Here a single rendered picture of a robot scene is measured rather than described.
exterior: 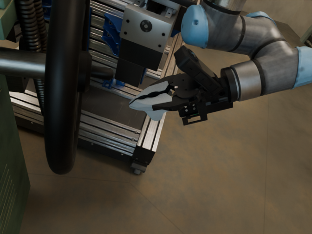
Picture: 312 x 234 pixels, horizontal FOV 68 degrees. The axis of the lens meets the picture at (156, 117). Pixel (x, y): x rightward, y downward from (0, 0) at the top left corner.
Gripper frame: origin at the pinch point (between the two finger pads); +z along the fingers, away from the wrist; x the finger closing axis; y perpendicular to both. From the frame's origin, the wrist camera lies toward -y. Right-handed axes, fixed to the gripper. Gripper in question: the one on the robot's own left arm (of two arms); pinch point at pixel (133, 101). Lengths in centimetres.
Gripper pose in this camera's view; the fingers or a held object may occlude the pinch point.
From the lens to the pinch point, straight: 47.8
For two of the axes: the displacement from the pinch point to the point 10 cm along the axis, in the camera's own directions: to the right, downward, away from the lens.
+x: -1.1, -7.3, 6.7
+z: -9.7, 2.4, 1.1
